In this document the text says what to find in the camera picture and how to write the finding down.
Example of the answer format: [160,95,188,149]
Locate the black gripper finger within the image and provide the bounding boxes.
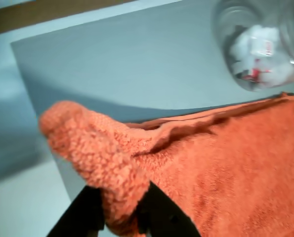
[47,185,105,237]
[136,180,202,237]

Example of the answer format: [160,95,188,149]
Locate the grey table mat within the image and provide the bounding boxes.
[10,0,294,203]

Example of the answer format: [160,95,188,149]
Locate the low brown cardboard strip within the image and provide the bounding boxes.
[0,0,179,38]

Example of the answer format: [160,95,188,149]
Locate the clear plastic jar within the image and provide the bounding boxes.
[212,0,294,92]

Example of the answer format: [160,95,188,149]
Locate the white eraser cubes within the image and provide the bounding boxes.
[229,24,294,86]

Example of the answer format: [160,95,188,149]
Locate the orange terry towel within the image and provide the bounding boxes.
[39,92,294,237]

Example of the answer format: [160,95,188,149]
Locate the red white eraser packet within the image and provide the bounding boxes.
[243,40,273,82]

